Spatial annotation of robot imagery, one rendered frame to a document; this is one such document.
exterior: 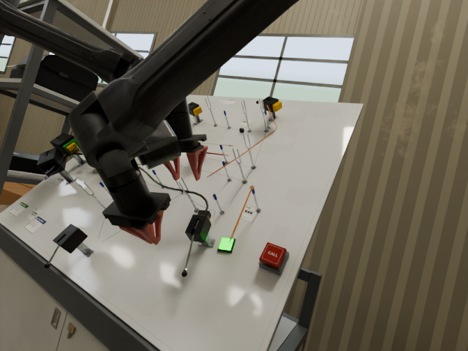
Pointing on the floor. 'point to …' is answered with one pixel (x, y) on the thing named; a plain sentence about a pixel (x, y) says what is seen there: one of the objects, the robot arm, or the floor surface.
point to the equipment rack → (102, 35)
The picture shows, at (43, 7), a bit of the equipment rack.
